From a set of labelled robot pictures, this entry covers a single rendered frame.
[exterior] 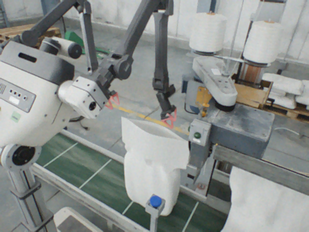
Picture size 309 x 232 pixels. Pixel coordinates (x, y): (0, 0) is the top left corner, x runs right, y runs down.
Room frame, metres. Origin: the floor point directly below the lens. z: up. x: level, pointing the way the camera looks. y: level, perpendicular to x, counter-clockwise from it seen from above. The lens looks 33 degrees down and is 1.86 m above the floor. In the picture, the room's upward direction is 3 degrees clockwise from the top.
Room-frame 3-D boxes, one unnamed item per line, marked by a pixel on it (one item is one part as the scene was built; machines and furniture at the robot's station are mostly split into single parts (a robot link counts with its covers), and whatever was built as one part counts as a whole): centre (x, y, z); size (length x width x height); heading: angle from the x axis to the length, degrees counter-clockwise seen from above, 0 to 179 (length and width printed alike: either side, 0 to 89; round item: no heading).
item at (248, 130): (0.86, -0.36, 1.21); 0.30 x 0.25 x 0.30; 61
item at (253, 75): (1.26, -0.54, 0.88); 0.12 x 0.11 x 1.74; 151
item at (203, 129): (0.79, -0.19, 1.29); 0.08 x 0.05 x 0.09; 61
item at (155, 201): (0.77, -0.03, 0.84); 0.06 x 0.06 x 0.02
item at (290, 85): (3.36, -1.93, 0.44); 0.66 x 0.42 x 0.14; 58
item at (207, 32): (1.19, -0.24, 1.61); 0.17 x 0.17 x 0.17
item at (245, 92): (1.18, -0.50, 1.18); 0.34 x 0.25 x 0.31; 151
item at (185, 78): (1.33, -0.20, 1.25); 0.10 x 0.08 x 0.12; 176
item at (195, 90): (1.22, -0.32, 1.23); 0.28 x 0.07 x 0.16; 61
